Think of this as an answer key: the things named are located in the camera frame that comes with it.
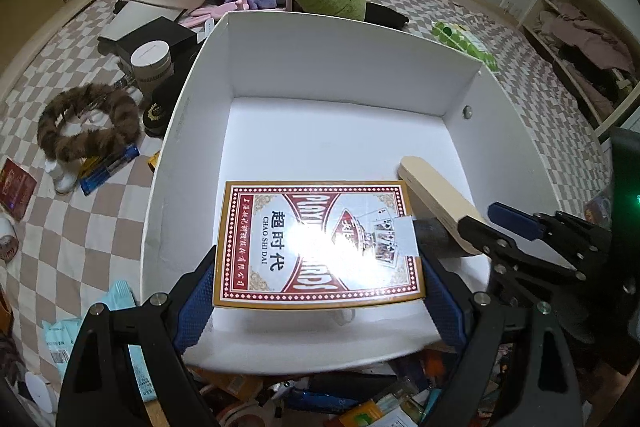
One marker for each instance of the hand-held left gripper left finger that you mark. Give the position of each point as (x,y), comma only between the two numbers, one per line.
(197,307)

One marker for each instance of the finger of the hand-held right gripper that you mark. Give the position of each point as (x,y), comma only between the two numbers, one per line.
(515,219)
(492,247)

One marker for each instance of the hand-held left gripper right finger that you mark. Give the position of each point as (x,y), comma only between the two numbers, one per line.
(447,307)

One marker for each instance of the light wooden stick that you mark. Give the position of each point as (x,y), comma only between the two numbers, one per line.
(435,197)

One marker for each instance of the red playing card box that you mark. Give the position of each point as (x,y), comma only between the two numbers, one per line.
(310,247)

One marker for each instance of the white cardboard box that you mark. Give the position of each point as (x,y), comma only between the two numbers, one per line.
(325,132)

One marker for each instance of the clear plastic container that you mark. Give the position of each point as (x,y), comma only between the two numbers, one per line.
(597,204)

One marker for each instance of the green yellow packet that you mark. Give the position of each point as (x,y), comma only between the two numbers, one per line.
(360,414)

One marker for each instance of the light blue mask packet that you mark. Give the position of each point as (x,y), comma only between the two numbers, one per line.
(62,342)

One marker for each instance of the yellow lighter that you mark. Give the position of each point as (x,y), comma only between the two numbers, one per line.
(153,162)

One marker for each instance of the white round lid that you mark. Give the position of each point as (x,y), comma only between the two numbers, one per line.
(40,392)

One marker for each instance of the green wet wipes pack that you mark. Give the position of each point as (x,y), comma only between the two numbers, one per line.
(465,44)

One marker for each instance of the small clear glass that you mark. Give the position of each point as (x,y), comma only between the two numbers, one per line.
(62,177)

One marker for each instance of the pile of clothes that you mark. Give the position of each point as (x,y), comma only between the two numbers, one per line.
(585,42)

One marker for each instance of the orange leather wallet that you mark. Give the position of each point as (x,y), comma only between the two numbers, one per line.
(5,309)

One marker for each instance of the wooden closet shelf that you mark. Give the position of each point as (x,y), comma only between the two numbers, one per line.
(530,27)

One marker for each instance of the black hat gold emblem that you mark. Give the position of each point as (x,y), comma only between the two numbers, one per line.
(160,112)

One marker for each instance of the tape roll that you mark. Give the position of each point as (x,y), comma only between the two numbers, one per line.
(7,239)

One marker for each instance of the brown fur headband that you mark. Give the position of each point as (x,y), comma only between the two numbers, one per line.
(120,117)

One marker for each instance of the dark red box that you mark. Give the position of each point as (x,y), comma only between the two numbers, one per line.
(17,187)

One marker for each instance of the black cloth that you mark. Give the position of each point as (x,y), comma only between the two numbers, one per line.
(385,16)

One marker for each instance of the beige cylinder jar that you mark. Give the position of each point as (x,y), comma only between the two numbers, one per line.
(150,67)

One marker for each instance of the black gift box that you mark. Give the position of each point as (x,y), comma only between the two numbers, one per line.
(150,34)

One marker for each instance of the pink plastic item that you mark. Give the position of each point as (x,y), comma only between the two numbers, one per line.
(202,17)

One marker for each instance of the beige paper bag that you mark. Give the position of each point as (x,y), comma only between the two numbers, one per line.
(150,2)

